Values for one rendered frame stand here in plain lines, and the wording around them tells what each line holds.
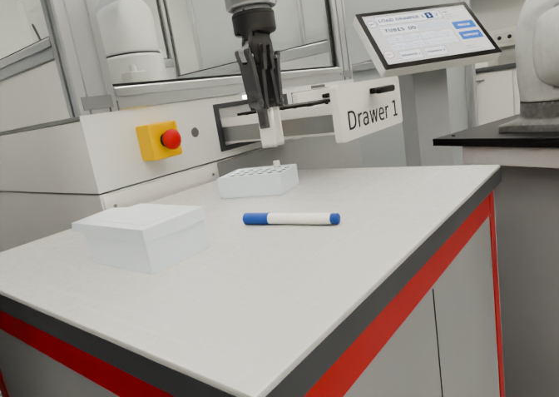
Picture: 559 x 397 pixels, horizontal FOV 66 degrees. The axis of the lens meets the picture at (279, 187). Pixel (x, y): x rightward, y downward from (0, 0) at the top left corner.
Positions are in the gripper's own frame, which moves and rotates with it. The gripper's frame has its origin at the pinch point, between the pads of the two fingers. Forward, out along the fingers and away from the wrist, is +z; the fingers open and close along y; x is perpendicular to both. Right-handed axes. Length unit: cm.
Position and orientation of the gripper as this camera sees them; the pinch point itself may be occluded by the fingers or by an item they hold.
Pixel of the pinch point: (270, 127)
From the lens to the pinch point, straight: 79.9
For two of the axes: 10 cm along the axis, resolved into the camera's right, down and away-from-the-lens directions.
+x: -8.9, 0.5, 4.5
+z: 1.5, 9.7, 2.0
